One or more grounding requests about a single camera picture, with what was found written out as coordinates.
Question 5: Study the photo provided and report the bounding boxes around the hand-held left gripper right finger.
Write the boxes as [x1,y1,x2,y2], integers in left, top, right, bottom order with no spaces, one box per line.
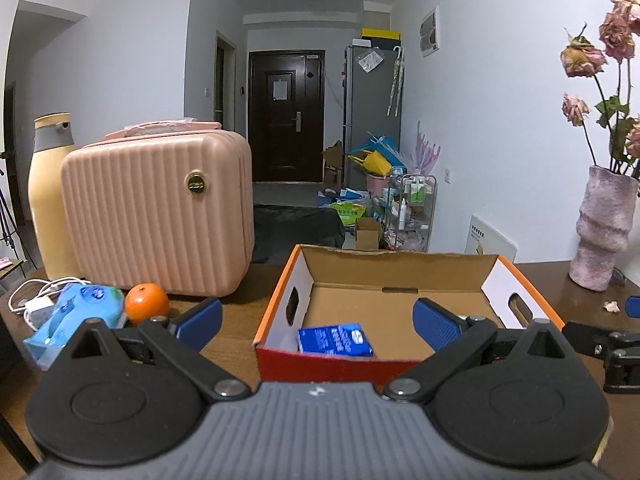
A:
[382,298,583,403]

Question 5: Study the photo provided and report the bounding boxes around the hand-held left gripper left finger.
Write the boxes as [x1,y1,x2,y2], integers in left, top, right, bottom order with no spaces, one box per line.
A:
[50,298,252,402]

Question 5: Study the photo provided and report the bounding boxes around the orange cardboard box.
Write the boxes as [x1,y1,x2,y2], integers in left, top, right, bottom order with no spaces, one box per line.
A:
[251,244,567,385]

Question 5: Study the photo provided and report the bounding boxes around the orange fruit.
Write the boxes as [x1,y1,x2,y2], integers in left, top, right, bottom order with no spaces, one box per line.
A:
[124,283,170,325]

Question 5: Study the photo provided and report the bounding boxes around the pink textured vase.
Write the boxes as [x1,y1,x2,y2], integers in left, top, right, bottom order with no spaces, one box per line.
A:
[568,165,640,292]

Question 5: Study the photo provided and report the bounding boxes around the blue tissue packet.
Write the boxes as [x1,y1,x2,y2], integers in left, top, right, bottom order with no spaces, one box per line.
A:
[298,323,375,359]

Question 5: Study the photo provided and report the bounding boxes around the white flat board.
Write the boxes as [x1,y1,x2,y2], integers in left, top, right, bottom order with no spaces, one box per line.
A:
[464,214,518,264]

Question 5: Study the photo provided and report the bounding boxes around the pink ribbed suitcase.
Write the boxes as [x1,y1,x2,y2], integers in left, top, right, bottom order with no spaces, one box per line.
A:
[61,129,256,297]

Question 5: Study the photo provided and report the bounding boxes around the small cardboard box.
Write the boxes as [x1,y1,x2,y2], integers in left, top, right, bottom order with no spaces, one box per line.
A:
[355,217,383,251]

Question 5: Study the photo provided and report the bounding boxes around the dark cloth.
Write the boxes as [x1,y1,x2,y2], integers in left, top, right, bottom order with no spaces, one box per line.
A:
[251,203,347,266]

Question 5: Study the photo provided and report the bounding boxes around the blue wet wipes pack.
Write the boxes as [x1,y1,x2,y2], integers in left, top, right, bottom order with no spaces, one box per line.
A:
[22,282,126,372]

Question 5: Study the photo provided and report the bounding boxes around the green printed bag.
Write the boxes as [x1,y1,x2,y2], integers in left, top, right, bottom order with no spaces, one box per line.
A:
[334,201,370,227]

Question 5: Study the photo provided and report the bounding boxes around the pink plastic bucket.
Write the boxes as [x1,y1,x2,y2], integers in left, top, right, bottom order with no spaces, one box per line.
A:
[365,172,393,196]

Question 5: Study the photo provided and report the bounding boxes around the white power adapter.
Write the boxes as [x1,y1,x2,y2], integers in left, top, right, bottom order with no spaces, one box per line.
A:
[24,295,57,332]

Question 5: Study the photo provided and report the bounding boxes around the yellow bag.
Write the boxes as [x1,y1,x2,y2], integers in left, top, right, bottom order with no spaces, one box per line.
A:
[348,150,391,176]

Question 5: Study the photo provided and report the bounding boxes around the dark brown door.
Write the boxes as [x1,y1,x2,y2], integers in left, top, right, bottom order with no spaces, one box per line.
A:
[248,50,326,184]

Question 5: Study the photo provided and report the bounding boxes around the yellow thermos jug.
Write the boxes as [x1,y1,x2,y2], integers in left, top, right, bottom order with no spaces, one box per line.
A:
[27,112,81,282]

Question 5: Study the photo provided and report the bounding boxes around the pink knitted cloth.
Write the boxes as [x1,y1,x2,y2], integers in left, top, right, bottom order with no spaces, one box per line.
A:
[104,118,222,142]

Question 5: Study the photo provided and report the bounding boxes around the open brown cardboard box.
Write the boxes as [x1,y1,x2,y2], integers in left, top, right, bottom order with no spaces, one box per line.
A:
[322,141,346,190]

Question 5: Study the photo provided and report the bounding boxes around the wooden side shelf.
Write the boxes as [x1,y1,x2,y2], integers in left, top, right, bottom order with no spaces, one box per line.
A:
[0,256,27,288]

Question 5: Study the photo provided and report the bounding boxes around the grey refrigerator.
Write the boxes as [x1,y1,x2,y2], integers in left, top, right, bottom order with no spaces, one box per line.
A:
[343,43,403,168]

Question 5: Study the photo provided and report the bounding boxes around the white folded umbrella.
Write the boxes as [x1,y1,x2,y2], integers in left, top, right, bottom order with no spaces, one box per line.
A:
[387,45,404,118]

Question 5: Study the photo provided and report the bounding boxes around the clear plastic bag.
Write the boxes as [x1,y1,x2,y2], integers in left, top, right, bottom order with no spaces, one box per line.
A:
[356,49,385,72]

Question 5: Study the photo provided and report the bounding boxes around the bunch of dried pink roses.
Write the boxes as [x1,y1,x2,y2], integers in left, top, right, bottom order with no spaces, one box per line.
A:
[560,0,640,179]

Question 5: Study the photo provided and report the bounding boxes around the white electrical panel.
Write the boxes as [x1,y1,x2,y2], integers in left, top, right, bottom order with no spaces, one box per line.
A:
[419,6,442,58]

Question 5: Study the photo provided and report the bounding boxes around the wire rack trolley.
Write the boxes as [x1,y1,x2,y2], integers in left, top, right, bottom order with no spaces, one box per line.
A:
[382,174,438,252]

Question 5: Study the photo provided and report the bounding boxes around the white cable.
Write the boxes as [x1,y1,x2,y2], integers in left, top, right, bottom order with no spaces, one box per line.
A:
[9,276,93,317]

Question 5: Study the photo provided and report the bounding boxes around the interior door frame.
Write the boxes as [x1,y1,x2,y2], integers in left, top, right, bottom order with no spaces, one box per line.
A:
[215,30,237,133]

